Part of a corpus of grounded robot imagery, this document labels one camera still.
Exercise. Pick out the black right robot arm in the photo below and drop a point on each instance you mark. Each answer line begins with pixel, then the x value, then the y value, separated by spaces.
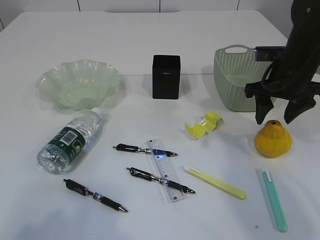
pixel 305 16

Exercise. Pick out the black pen lower left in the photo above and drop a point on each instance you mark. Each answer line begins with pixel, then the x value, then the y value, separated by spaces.
pixel 84 191

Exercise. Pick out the mint green pen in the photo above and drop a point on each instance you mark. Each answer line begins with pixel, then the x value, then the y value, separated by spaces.
pixel 275 203

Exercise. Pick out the black square pen holder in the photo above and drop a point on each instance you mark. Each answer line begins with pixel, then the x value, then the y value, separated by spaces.
pixel 166 74

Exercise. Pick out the green woven plastic basket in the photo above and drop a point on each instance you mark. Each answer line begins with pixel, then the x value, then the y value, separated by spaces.
pixel 234 67

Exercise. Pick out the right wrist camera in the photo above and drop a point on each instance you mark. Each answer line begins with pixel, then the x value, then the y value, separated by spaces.
pixel 268 53

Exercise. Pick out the clear water bottle green label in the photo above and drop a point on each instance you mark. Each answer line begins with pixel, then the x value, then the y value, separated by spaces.
pixel 59 153

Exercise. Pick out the yellow pen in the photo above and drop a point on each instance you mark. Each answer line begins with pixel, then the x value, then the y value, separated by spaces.
pixel 220 184

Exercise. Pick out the black pen middle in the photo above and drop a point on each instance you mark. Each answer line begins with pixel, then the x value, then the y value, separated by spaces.
pixel 153 178

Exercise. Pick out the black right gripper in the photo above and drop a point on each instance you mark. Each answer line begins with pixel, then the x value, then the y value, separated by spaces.
pixel 287 78

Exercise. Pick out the green ruffled glass plate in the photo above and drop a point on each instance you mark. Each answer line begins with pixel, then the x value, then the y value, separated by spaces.
pixel 78 85

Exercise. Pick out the black pen upper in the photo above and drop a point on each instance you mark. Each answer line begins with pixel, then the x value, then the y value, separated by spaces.
pixel 135 149

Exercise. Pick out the yellow waste paper wrapper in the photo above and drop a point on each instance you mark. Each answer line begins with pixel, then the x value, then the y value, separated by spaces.
pixel 207 125

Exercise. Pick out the yellow pear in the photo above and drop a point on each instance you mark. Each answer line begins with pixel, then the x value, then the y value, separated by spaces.
pixel 273 140

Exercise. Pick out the black pen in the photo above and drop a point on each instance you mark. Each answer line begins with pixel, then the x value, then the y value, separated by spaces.
pixel 153 178
pixel 135 149
pixel 84 191

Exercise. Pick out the clear plastic ruler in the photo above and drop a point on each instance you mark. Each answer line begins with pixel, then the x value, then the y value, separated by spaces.
pixel 165 169

